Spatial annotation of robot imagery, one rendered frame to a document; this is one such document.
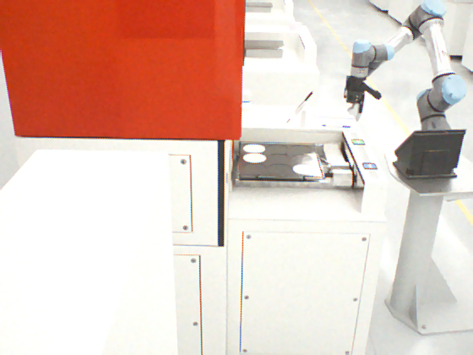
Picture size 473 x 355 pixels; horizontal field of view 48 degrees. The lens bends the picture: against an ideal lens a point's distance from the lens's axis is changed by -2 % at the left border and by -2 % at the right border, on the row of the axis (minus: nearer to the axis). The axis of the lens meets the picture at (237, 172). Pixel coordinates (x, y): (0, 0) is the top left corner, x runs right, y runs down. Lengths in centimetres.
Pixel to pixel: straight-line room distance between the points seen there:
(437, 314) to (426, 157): 94
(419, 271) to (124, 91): 178
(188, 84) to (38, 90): 48
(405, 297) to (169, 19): 193
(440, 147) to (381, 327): 99
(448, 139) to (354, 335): 96
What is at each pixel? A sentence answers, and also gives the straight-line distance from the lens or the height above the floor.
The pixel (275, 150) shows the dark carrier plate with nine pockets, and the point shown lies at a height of 90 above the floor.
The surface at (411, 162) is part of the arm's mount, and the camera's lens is 252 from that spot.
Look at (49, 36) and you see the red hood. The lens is 174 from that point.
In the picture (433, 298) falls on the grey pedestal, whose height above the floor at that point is 5.
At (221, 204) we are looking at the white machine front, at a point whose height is 99.
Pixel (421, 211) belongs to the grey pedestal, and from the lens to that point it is 268.
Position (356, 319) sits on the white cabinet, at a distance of 245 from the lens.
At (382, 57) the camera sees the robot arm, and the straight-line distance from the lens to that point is 245.
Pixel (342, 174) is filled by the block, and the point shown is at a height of 90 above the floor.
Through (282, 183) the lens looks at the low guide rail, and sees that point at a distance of 233.
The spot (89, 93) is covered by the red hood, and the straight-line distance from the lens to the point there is 175.
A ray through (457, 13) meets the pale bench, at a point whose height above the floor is 70.
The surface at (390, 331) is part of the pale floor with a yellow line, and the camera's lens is 292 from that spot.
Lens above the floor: 188
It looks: 26 degrees down
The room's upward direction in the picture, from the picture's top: 1 degrees clockwise
